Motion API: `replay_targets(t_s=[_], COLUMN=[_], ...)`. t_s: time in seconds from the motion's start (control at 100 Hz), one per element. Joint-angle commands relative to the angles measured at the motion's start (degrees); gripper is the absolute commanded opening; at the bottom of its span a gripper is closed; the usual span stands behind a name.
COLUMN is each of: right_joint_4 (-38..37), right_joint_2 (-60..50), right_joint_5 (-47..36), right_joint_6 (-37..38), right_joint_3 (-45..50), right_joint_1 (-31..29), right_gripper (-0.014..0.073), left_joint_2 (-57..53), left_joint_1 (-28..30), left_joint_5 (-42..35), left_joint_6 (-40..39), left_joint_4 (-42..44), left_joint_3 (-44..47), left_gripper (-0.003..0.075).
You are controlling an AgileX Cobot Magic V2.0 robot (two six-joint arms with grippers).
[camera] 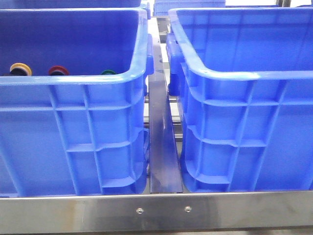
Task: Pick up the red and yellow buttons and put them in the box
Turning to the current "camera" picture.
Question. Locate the red mushroom push button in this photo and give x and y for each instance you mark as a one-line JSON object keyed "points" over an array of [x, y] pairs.
{"points": [[58, 70]]}

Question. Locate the green mushroom push button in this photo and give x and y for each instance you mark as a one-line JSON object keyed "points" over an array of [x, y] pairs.
{"points": [[108, 72]]}

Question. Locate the yellow mushroom push button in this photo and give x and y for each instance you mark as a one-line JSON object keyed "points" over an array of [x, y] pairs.
{"points": [[19, 69]]}

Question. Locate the left blue plastic bin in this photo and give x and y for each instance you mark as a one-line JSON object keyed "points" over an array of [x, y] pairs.
{"points": [[76, 134]]}

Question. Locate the steel divider bar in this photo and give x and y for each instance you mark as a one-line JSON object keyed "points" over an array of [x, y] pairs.
{"points": [[165, 176]]}

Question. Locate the blue plastic bin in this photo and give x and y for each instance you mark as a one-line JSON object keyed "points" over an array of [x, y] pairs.
{"points": [[76, 134], [244, 82]]}

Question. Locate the steel shelf front rail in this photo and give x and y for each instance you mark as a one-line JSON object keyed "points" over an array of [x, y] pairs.
{"points": [[182, 212]]}

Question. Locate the rear left blue bin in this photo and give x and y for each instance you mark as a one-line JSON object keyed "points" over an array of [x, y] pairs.
{"points": [[49, 4]]}

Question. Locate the right blue plastic bin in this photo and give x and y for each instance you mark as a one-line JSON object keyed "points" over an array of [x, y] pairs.
{"points": [[244, 82]]}

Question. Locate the rear centre blue bin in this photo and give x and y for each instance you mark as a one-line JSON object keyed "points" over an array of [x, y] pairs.
{"points": [[161, 7]]}

